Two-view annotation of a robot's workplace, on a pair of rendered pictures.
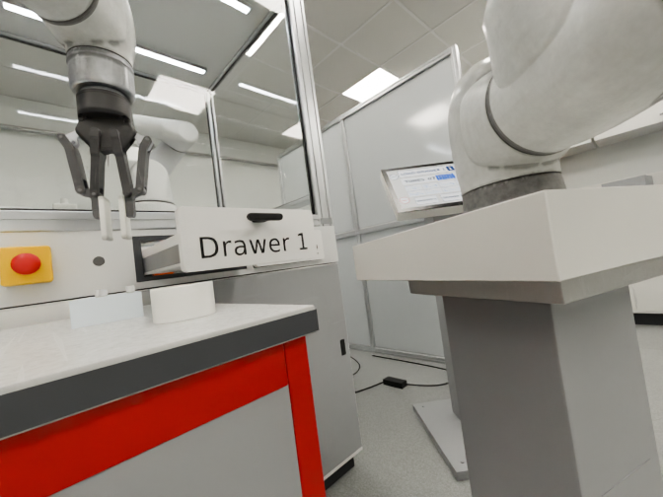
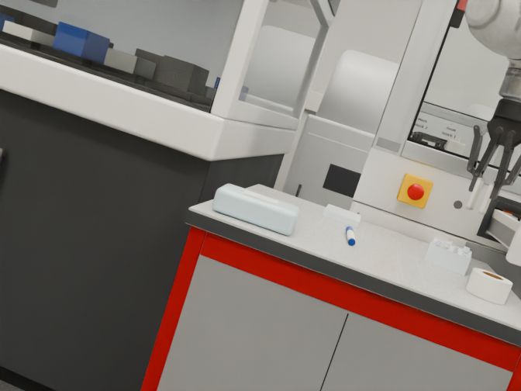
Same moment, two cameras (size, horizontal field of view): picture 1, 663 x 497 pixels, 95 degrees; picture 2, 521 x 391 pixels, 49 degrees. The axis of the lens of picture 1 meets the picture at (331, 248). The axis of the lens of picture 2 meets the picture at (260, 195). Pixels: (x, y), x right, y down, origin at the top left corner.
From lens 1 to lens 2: 69 cm
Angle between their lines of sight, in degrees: 55
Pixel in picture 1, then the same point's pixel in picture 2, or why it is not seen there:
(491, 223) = not seen: outside the picture
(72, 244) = (447, 184)
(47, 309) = (411, 226)
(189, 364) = (467, 321)
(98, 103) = (510, 112)
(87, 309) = (436, 253)
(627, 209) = not seen: outside the picture
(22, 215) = (427, 151)
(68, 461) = (412, 324)
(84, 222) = (463, 168)
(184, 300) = (487, 287)
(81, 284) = (438, 217)
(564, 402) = not seen: outside the picture
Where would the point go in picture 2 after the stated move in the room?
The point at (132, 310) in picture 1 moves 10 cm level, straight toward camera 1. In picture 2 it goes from (460, 268) to (457, 275)
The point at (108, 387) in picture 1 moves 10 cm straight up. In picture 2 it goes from (434, 308) to (457, 249)
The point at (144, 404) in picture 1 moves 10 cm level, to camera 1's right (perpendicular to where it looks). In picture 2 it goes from (442, 324) to (495, 357)
